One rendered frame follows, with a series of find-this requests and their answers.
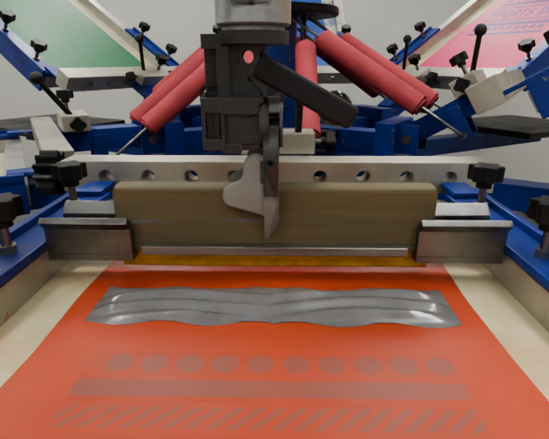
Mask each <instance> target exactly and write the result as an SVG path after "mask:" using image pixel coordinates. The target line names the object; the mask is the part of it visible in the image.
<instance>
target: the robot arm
mask: <svg viewBox="0 0 549 439"><path fill-rule="evenodd" d="M214 7H215V24H216V25H217V26H218V27H220V28H221V30H218V34H200V47H201V49H204V61H205V79H206V86H203V87H202V88H201V90H200V104H201V121H202V138H203V151H209V152H221V151H222V153H242V150H248V152H247V157H246V159H245V161H244V164H243V168H241V169H240V170H238V171H236V172H233V173H232V174H231V175H230V177H229V182H234V183H233V184H231V185H229V186H226V187H225V188H224V190H223V194H222V198H223V200H224V202H225V203H226V204H227V205H228V206H231V207H234V208H237V209H241V210H244V211H247V212H251V213H257V214H259V215H262V216H264V237H265V239H270V238H271V236H272V234H273V232H274V231H275V229H276V227H277V226H278V224H279V178H280V147H282V142H283V101H284V99H285V97H286V96H287V97H289V98H292V99H293V100H294V101H296V102H298V103H300V104H301V105H304V106H306V107H308V108H309V109H310V110H312V111H314V112H316V113H318V115H319V117H320V119H321V120H322V122H324V123H325V124H327V125H331V126H338V125H339V126H341V127H343V128H345V129H347V128H350V127H351V125H352V124H353V122H354V120H355V118H356V116H357V114H358V112H359V111H358V108H357V107H356V106H354V105H352V102H351V100H350V98H349V96H348V95H347V94H345V93H344V92H342V91H328V90H326V89H324V88H322V87H321V86H320V85H318V84H316V83H314V82H312V81H311V80H309V79H307V78H305V77H304V76H302V75H300V74H299V73H297V72H295V71H293V70H291V69H289V68H288V67H287V66H285V65H283V64H281V63H279V62H277V61H275V60H274V59H272V58H271V57H269V56H268V54H266V46H267V45H288V30H285V28H287V27H289V25H291V0H214ZM246 51H252V52H253V54H254V59H253V61H252V62H251V63H247V62H246V61H245V60H244V58H243V56H244V53H245V52H246ZM205 88H206V91H205V92H204V89H205ZM261 182H263V183H261Z"/></svg>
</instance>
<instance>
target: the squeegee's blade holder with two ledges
mask: <svg viewBox="0 0 549 439"><path fill-rule="evenodd" d="M141 252H142V254H143V255H242V256H354V257H407V254H408V247H407V246H406V245H405V244H304V243H185V242H144V243H143V245H142V246H141Z"/></svg>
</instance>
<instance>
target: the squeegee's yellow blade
mask: <svg viewBox="0 0 549 439"><path fill-rule="evenodd" d="M136 258H202V259H311V260H413V258H412V257H411V252H408V254H407V257H354V256H242V255H143V254H142V252H141V250H139V254H138V255H137V257H136Z"/></svg>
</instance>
